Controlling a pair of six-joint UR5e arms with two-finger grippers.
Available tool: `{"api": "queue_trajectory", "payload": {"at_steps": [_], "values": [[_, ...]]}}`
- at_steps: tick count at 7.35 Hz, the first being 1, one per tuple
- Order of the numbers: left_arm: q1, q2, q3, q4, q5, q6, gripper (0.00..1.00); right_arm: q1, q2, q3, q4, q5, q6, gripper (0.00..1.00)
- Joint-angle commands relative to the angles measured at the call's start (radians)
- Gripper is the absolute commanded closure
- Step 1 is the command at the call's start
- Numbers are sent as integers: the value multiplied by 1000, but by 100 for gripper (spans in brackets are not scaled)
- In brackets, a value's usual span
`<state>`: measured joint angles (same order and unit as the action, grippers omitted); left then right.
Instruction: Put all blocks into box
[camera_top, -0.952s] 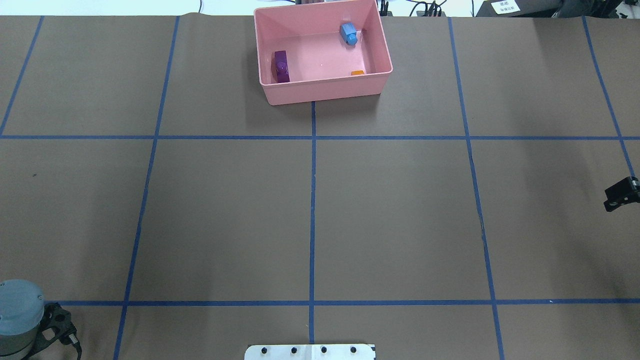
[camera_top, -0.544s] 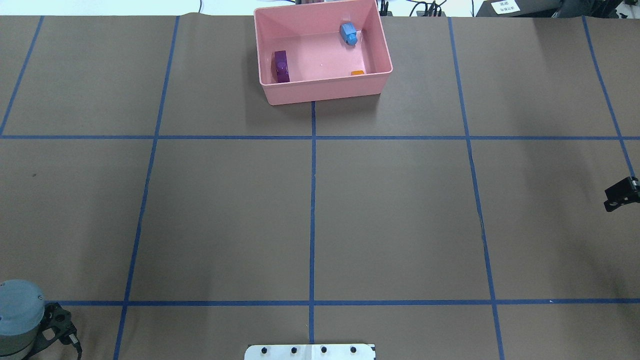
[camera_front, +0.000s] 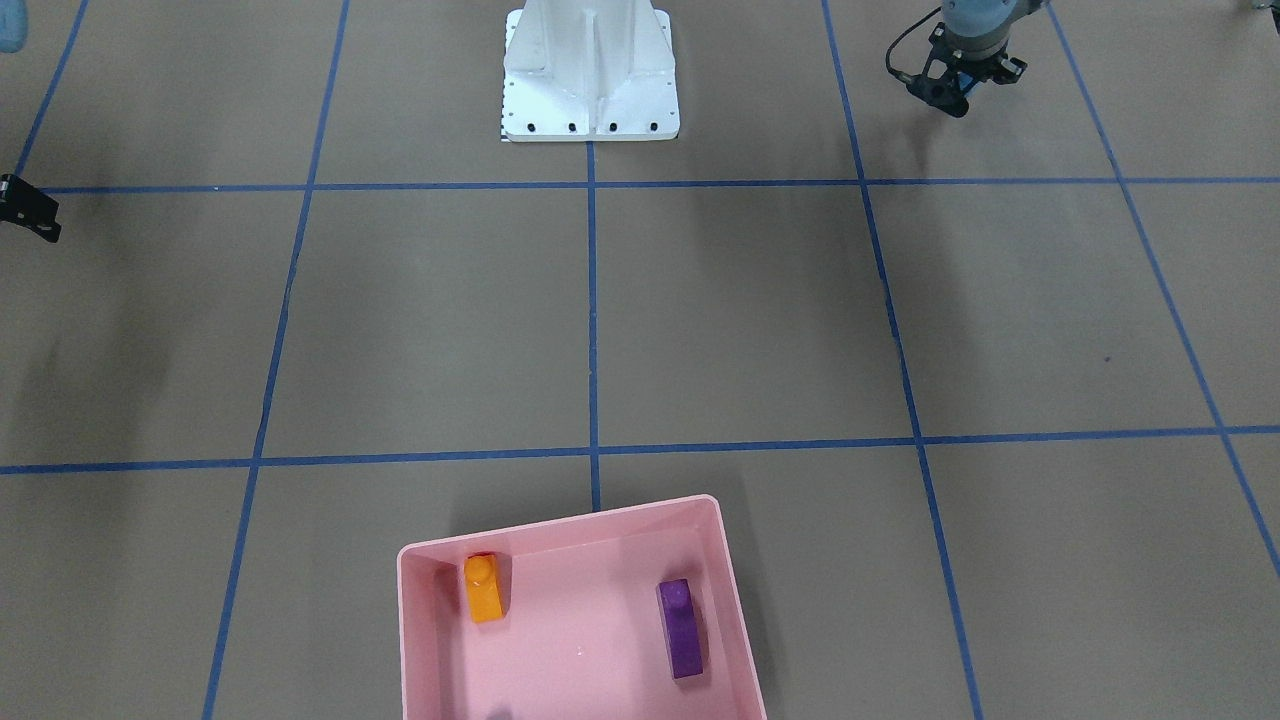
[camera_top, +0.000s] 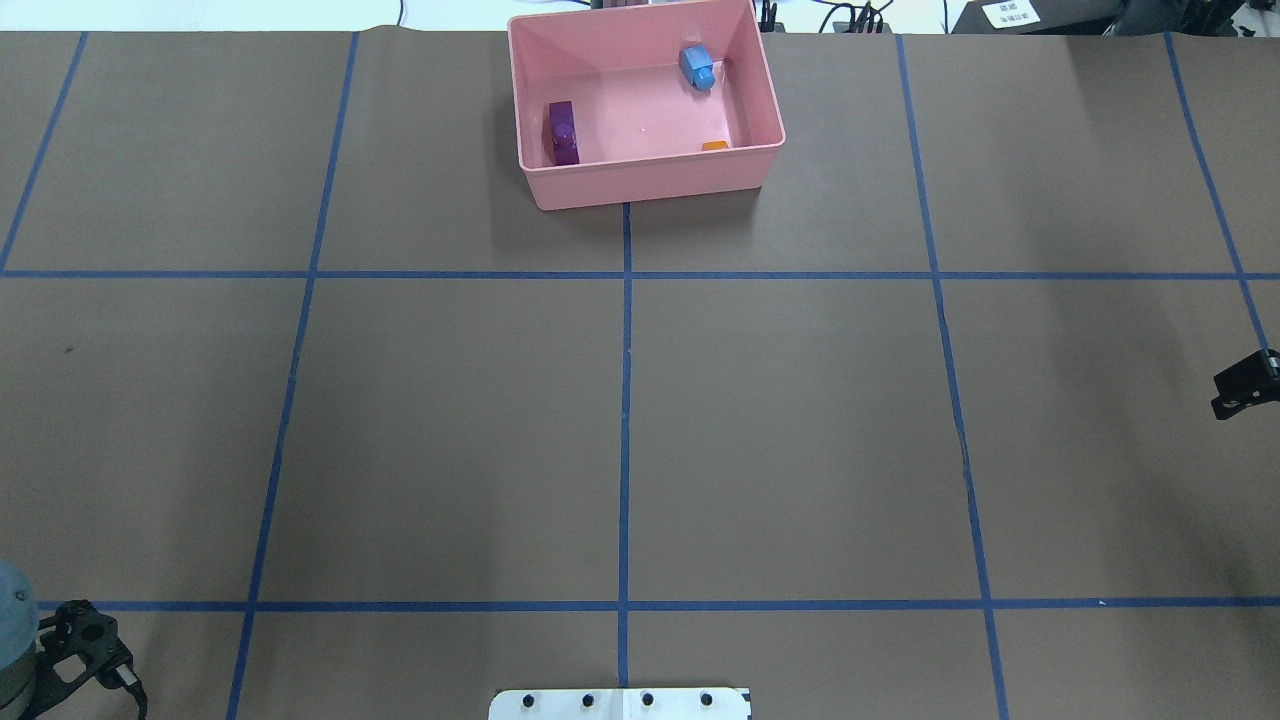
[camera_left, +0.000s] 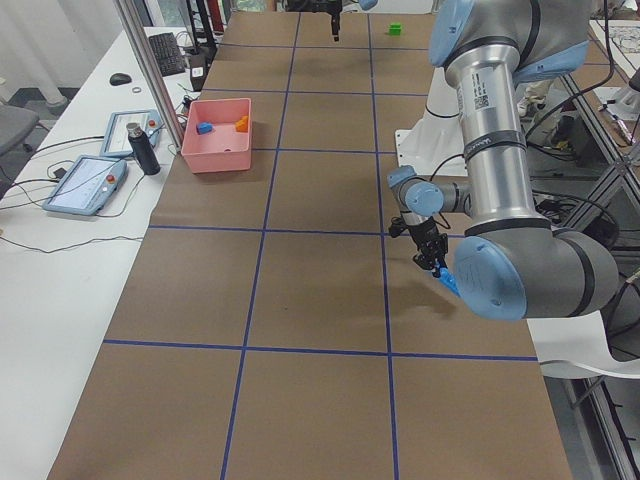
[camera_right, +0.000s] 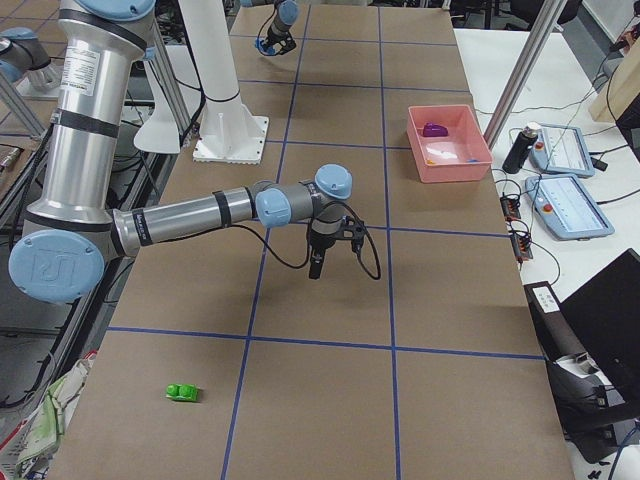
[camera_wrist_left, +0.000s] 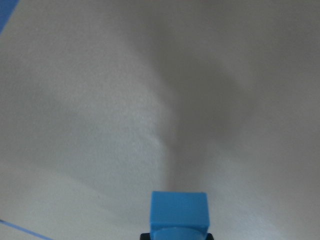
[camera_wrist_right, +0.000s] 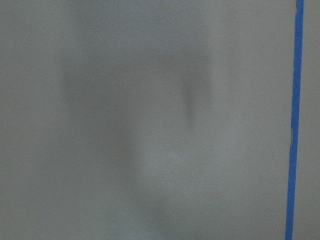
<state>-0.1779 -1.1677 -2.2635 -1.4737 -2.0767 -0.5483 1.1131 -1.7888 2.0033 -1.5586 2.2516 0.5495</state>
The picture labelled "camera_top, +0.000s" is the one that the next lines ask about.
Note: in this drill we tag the light blue toy block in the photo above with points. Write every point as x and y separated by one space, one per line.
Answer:
698 67

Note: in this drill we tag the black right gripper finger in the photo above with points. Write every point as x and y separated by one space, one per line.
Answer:
1252 381

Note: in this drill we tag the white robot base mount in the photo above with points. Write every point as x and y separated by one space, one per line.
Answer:
623 703

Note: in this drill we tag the brown cardboard box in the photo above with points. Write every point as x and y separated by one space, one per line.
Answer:
1036 17

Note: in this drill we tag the pink plastic box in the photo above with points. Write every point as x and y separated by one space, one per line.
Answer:
639 125

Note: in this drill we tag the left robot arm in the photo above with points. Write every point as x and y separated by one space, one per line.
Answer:
19 616

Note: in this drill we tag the purple toy block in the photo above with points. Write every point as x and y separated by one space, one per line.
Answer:
562 134

